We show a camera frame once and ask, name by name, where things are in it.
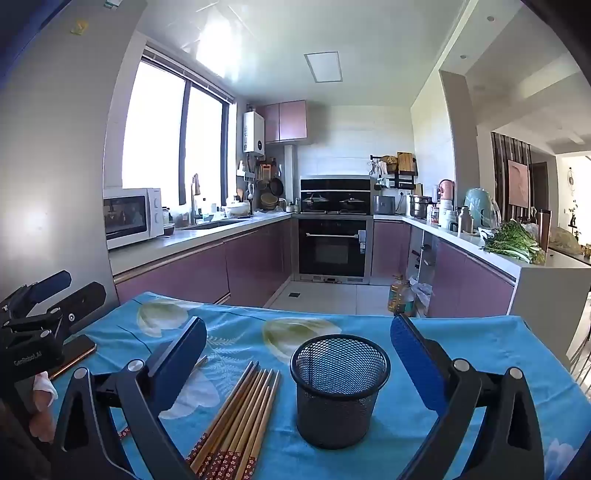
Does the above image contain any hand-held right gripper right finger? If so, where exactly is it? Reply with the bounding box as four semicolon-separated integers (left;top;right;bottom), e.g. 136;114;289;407
389;314;548;480

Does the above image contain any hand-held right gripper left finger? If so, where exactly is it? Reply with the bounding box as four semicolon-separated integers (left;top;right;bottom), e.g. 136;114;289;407
48;316;208;480

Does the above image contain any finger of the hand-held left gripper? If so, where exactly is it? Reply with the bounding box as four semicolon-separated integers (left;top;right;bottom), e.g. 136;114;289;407
0;270;73;319
7;281;108;344

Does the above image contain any bundle of wooden chopsticks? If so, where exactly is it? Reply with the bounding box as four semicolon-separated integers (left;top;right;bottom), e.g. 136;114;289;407
185;361;281;480

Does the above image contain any black mesh utensil holder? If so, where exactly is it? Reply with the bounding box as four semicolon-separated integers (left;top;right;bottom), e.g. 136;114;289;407
290;335;392;450

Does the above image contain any person's left hand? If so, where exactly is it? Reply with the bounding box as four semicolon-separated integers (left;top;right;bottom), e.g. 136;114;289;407
28;371;59;437

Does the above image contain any smartphone with orange edge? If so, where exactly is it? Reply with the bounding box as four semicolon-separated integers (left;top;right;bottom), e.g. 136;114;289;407
48;335;98;380

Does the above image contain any cooking oil bottle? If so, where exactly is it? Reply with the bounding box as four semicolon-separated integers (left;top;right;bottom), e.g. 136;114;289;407
388;275;417;317

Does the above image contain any blue floral tablecloth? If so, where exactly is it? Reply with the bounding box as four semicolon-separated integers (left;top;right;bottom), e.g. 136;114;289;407
48;291;591;480

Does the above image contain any white plastic bag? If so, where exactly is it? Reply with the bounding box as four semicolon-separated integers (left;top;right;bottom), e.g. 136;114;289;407
410;281;434;318

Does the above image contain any pink base cabinet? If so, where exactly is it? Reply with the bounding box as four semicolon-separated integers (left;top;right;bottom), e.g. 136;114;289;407
113;217;294;308
372;217;520;319

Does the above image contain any white kitchen countertop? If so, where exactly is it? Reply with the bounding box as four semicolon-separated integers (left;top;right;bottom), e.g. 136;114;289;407
108;211;591;324

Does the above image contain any white microwave oven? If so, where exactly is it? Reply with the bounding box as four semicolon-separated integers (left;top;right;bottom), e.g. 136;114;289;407
102;188;164;251

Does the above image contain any grey refrigerator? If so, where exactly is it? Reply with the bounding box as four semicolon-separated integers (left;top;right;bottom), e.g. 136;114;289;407
0;0;148;324

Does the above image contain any black built-in oven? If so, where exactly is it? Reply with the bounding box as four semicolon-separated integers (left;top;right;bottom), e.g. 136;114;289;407
298;217;370;278

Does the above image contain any kitchen sink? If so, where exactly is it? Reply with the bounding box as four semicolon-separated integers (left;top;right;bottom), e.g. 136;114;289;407
178;219;247;230

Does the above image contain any steel kitchen faucet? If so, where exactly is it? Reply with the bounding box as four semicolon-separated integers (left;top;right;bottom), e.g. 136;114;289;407
190;174;201;227

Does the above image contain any white canister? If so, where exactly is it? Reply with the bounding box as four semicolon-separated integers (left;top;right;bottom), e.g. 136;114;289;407
438;198;458;230

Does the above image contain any stainless steel stockpot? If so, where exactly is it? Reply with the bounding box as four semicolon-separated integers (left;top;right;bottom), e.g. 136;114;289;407
409;194;433;219

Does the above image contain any bunch of leafy greens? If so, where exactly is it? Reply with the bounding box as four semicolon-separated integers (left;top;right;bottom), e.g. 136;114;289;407
480;220;546;265

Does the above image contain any mint green appliance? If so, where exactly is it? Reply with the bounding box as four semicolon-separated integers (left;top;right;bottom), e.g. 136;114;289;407
464;187;502;230

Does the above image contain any kitchen window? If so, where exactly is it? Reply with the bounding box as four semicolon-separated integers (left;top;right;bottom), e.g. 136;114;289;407
121;44;236;208

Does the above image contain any brown tumbler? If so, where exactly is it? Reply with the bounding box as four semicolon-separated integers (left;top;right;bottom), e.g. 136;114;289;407
538;209;553;252

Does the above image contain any black integrated stove hood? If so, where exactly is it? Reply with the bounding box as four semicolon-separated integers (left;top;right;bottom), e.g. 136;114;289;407
300;175;373;216

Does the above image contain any ceiling light panel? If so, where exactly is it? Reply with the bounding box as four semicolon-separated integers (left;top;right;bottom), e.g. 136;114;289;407
304;52;343;84

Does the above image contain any black wall rack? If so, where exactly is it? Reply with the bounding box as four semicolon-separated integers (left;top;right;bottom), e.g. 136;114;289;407
369;152;419;190

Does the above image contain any pink wall painting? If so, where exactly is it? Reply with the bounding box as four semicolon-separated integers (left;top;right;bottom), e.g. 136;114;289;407
508;160;532;208

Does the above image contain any white wall water heater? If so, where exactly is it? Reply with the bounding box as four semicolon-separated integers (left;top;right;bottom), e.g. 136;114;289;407
243;111;266;154

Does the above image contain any pink wall cabinet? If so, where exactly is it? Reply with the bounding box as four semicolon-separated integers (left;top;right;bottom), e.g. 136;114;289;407
256;100;308;145

